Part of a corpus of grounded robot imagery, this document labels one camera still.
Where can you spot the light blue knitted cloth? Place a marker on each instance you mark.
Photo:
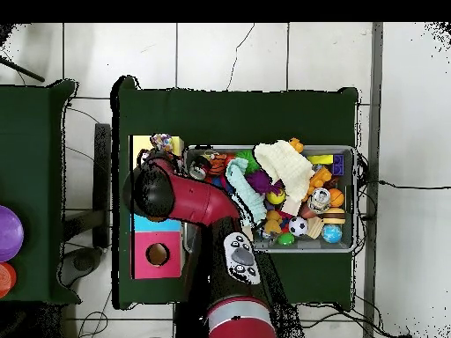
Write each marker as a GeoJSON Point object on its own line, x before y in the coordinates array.
{"type": "Point", "coordinates": [246, 193]}

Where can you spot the cream knitted cloth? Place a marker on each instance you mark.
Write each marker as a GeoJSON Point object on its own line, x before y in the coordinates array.
{"type": "Point", "coordinates": [289, 169]}

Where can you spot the orange plastic building block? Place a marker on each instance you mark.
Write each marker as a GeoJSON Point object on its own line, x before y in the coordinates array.
{"type": "Point", "coordinates": [296, 144]}

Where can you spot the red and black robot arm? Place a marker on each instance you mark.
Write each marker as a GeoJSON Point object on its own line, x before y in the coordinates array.
{"type": "Point", "coordinates": [197, 200]}

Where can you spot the wooden box with three holes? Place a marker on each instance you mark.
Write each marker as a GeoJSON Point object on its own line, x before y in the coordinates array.
{"type": "Point", "coordinates": [172, 253]}

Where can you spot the silver mesh bin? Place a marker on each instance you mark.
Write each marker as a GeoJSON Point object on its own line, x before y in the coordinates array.
{"type": "Point", "coordinates": [347, 211]}

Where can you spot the purple spiky toy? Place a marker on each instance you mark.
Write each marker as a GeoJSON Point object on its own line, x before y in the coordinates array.
{"type": "Point", "coordinates": [260, 181]}

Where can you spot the brown plush toy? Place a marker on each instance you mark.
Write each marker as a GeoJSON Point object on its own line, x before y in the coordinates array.
{"type": "Point", "coordinates": [273, 221]}

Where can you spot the dark green table cloth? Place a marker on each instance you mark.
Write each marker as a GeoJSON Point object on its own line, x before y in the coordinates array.
{"type": "Point", "coordinates": [28, 158]}
{"type": "Point", "coordinates": [229, 116]}

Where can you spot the small soccer ball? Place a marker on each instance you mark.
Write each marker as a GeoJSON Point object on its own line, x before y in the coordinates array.
{"type": "Point", "coordinates": [298, 226]}

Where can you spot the silver drink can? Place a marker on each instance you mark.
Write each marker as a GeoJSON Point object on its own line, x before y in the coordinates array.
{"type": "Point", "coordinates": [320, 200]}

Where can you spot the long orange building block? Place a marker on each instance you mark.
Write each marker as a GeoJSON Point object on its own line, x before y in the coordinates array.
{"type": "Point", "coordinates": [320, 177]}

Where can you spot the orange toy basketball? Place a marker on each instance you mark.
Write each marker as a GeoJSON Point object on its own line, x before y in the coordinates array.
{"type": "Point", "coordinates": [337, 198]}

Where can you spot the black stand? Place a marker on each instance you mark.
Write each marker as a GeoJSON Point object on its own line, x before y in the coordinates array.
{"type": "Point", "coordinates": [103, 176]}

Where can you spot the purple bowl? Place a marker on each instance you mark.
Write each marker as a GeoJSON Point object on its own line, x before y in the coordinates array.
{"type": "Point", "coordinates": [8, 232]}

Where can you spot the black rod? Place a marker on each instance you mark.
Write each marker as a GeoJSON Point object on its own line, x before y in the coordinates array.
{"type": "Point", "coordinates": [31, 74]}

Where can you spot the orange ribbed disc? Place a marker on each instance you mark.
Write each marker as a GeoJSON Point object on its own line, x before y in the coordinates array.
{"type": "Point", "coordinates": [6, 280]}

